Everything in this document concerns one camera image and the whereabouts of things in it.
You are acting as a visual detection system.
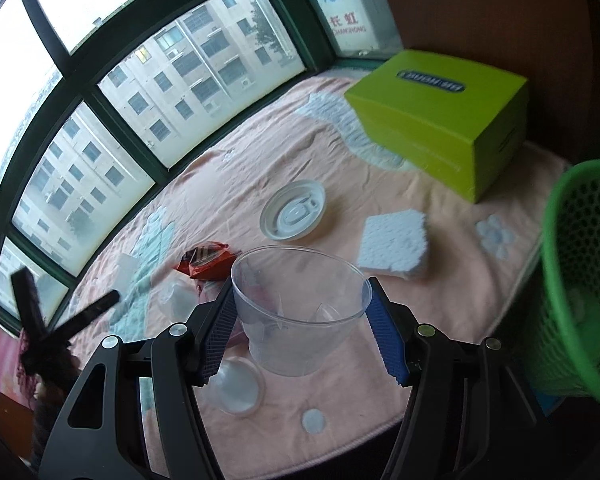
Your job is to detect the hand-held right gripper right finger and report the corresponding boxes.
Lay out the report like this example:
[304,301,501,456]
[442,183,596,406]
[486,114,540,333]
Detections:
[365,277,566,480]

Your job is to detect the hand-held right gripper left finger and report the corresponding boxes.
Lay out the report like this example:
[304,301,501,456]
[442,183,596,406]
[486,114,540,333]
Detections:
[39,276,238,480]

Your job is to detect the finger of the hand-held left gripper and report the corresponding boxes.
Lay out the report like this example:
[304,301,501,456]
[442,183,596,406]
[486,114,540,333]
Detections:
[40,290,122,348]
[10,269,48,346]

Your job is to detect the red snack wrapper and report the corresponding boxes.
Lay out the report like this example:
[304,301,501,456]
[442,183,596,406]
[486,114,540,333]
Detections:
[174,242,233,281]

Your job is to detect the clear plastic cup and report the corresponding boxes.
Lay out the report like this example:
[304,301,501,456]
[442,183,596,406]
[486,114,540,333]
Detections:
[230,246,373,378]

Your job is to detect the white foam block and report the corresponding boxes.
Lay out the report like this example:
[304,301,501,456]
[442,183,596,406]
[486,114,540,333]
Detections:
[356,211,429,281]

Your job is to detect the green mesh plastic basket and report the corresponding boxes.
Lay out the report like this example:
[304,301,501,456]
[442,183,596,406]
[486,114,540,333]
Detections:
[527,159,600,411]

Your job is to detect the pink floral cloth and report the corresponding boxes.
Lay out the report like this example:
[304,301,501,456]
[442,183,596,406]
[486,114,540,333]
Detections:
[0,310,41,461]

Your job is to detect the crumpled clear plastic piece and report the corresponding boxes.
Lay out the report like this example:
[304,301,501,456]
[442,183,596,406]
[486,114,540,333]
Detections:
[152,280,201,326]

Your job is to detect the small white object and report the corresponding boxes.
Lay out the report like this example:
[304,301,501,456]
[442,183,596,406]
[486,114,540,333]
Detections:
[112,252,141,296]

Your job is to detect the clear round lid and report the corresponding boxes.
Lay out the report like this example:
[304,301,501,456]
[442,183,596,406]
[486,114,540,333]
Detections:
[200,355,267,416]

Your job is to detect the pink flowered blanket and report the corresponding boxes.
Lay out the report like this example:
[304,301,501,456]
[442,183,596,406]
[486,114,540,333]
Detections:
[32,72,573,480]

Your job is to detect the green cardboard box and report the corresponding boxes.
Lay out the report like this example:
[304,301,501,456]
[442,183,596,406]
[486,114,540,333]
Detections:
[344,50,530,205]

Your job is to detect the apartment building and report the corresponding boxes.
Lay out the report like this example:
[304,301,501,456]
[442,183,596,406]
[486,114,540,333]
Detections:
[0,0,301,281]

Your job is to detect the white box with blue figure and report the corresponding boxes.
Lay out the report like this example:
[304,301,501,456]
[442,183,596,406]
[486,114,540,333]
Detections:
[292,0,401,56]

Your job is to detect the brown wooden board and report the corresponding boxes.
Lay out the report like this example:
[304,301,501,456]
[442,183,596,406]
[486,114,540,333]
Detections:
[370,0,593,86]

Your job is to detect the dark green window frame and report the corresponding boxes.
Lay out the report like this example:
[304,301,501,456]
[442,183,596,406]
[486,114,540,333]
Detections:
[0,0,341,321]

